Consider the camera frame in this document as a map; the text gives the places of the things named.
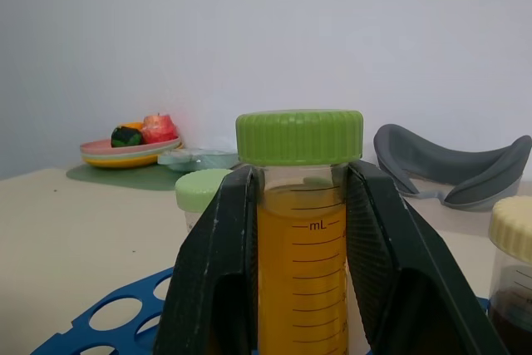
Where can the red toy apple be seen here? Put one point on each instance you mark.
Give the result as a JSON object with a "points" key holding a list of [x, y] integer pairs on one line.
{"points": [[158, 128]]}

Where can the blue test tube rack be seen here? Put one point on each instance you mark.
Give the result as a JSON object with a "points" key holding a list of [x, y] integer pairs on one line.
{"points": [[116, 321]]}

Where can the stack of pastel plates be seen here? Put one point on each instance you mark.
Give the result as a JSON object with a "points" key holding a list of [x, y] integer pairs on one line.
{"points": [[124, 153]]}

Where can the dark liquid tube cream cap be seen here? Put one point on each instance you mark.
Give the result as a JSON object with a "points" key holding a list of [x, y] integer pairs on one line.
{"points": [[511, 272]]}

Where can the green placemat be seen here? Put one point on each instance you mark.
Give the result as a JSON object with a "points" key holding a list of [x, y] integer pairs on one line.
{"points": [[124, 177]]}

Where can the orange toy fruit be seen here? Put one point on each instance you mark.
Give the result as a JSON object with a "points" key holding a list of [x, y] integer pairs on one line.
{"points": [[133, 125]]}

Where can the grey silicone bowl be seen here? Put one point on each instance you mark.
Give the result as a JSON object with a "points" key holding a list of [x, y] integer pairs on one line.
{"points": [[453, 172]]}

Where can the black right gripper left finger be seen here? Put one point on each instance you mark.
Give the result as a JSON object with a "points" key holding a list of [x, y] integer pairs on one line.
{"points": [[208, 272]]}

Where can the pale teal dish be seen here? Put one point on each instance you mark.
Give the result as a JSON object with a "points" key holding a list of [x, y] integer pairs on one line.
{"points": [[195, 160]]}

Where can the clear tube pale green cap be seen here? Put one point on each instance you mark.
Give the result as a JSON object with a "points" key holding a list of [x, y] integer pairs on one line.
{"points": [[195, 197]]}

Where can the yellow liquid tube green cap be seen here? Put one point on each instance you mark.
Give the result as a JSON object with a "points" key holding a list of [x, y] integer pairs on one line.
{"points": [[301, 222]]}

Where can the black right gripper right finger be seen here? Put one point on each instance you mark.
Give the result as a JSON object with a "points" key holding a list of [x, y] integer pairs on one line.
{"points": [[415, 272]]}

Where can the green black toy fruit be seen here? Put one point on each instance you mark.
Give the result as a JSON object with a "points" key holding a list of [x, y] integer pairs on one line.
{"points": [[124, 136]]}

